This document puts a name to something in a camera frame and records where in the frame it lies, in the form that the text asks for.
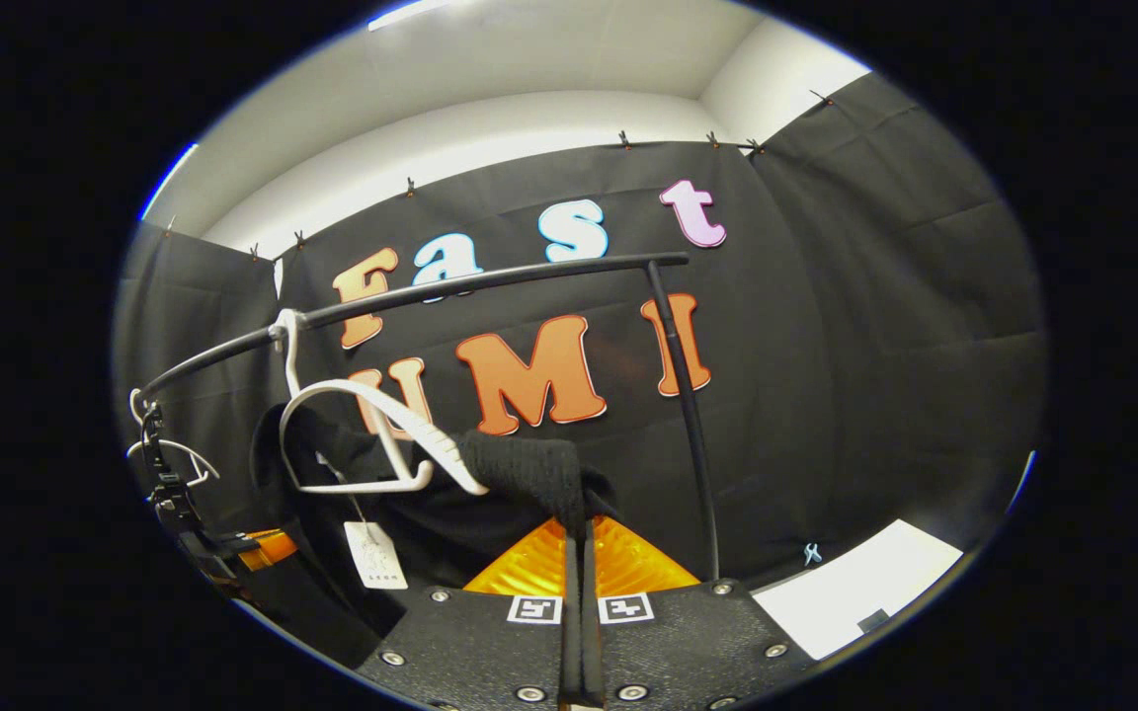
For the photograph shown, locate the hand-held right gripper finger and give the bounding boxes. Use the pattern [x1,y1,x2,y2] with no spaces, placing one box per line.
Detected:
[355,513,584,711]
[583,513,815,711]

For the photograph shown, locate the black fleece jacket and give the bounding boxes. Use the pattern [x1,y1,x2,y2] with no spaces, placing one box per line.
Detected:
[251,400,621,665]

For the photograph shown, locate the white plastic hanger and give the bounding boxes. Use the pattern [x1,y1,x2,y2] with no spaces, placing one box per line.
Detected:
[270,308,491,497]

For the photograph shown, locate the white paper hang tag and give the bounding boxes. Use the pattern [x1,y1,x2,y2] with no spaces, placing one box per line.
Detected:
[344,520,410,592]

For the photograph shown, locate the white flat board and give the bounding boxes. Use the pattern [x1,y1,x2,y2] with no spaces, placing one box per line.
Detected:
[752,518,965,661]

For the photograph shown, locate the black metal garment rack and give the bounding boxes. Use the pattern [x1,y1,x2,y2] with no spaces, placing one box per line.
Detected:
[137,252,723,584]

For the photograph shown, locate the row of small backdrop clips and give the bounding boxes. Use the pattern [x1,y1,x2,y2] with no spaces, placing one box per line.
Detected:
[166,91,832,263]

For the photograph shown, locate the black backdrop cloth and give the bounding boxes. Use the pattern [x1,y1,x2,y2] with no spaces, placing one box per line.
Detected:
[113,71,1049,633]

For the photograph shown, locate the thin white wire hanger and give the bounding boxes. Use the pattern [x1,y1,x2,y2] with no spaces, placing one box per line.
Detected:
[126,388,221,490]

